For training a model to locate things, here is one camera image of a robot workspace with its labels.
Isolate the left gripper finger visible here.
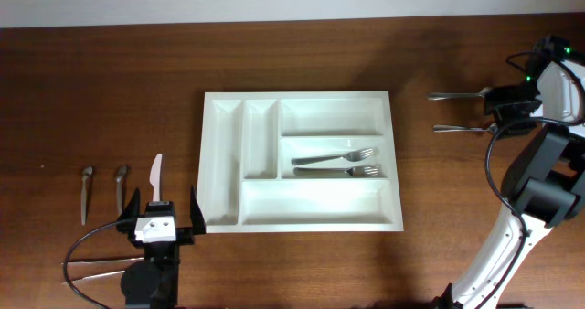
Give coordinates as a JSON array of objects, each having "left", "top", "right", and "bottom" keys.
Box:
[
  {"left": 118, "top": 188, "right": 141, "bottom": 221},
  {"left": 189, "top": 186, "right": 207, "bottom": 235}
]

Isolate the steel tablespoon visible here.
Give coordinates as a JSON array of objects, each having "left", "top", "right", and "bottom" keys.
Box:
[
  {"left": 432, "top": 123, "right": 498, "bottom": 134},
  {"left": 427, "top": 87, "right": 492, "bottom": 101}
]

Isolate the steel fork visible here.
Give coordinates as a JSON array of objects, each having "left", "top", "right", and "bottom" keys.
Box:
[
  {"left": 291, "top": 148, "right": 378, "bottom": 166},
  {"left": 292, "top": 165, "right": 381, "bottom": 177}
]

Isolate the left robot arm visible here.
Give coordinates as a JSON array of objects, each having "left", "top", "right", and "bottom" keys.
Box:
[{"left": 116, "top": 188, "right": 207, "bottom": 309}]

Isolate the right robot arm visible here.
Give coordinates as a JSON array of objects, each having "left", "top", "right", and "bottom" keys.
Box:
[{"left": 431, "top": 35, "right": 584, "bottom": 309}]

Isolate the right small steel teaspoon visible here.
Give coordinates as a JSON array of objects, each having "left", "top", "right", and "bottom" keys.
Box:
[{"left": 115, "top": 165, "right": 129, "bottom": 215}]

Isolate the small steel teaspoon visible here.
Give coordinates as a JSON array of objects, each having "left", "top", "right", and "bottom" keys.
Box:
[
  {"left": 80, "top": 166, "right": 93, "bottom": 226},
  {"left": 115, "top": 165, "right": 129, "bottom": 215}
]

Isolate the white plastic knife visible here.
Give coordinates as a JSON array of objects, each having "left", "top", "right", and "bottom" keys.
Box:
[{"left": 149, "top": 154, "right": 163, "bottom": 202}]

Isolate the left small steel teaspoon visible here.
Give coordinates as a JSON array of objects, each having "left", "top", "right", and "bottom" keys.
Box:
[{"left": 80, "top": 166, "right": 93, "bottom": 226}]

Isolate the white plastic cutlery tray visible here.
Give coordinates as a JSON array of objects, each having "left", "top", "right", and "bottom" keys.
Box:
[{"left": 197, "top": 91, "right": 403, "bottom": 233}]

